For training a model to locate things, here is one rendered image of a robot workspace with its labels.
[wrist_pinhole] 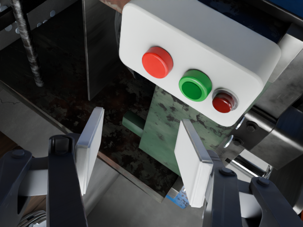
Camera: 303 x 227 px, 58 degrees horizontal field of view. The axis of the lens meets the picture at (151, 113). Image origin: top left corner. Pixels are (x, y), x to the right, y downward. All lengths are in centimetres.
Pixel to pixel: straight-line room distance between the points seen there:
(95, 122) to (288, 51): 20
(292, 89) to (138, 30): 30
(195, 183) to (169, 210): 375
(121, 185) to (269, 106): 348
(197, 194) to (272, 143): 39
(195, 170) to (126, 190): 373
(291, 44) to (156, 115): 31
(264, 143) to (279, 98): 9
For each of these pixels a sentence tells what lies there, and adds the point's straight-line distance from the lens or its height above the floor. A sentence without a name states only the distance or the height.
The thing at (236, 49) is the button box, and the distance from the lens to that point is 23.
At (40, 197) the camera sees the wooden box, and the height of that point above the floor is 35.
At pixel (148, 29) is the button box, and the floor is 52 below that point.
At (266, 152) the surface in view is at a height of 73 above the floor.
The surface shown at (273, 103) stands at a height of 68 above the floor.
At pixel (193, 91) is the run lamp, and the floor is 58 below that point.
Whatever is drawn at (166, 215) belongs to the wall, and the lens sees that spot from 388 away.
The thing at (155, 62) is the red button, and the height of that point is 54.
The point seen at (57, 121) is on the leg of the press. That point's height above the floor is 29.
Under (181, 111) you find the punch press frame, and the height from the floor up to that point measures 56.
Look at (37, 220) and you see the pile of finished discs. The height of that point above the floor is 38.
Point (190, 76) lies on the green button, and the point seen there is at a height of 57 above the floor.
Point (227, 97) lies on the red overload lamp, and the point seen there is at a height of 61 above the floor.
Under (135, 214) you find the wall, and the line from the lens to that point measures 382.
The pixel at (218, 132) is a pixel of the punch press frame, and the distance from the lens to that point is 47.
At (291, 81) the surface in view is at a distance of 47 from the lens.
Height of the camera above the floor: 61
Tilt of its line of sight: 11 degrees down
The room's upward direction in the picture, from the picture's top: 123 degrees clockwise
